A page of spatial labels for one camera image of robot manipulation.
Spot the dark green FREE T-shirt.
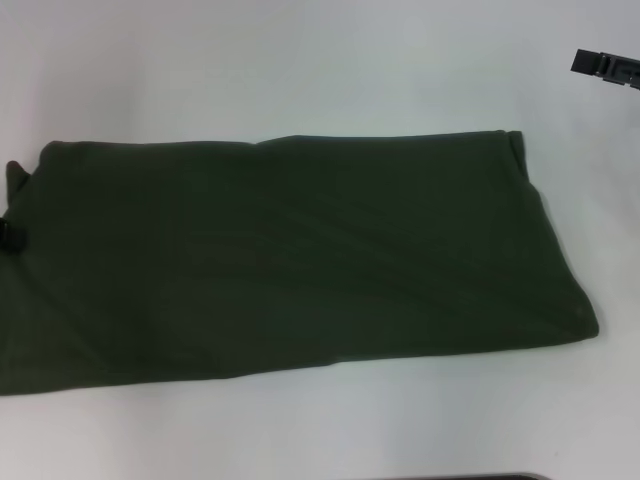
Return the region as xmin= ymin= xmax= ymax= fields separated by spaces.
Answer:
xmin=0 ymin=129 xmax=601 ymax=397

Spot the dark grey torso edge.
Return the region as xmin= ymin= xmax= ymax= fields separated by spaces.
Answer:
xmin=449 ymin=471 xmax=569 ymax=480

